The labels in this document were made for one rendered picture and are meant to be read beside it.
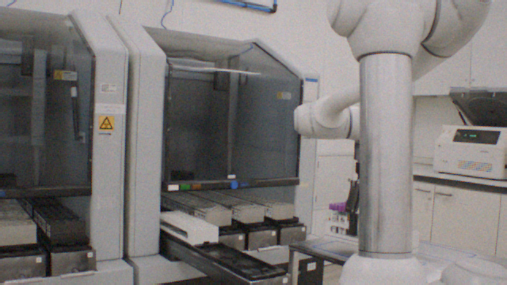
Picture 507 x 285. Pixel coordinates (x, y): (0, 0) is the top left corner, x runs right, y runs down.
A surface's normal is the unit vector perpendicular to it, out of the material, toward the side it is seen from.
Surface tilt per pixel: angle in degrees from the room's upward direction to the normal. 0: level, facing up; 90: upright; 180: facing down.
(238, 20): 90
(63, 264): 90
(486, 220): 90
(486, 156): 90
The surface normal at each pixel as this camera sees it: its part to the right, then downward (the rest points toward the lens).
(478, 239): -0.81, -0.01
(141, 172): 0.58, 0.07
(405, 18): 0.19, 0.02
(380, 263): -0.19, -0.72
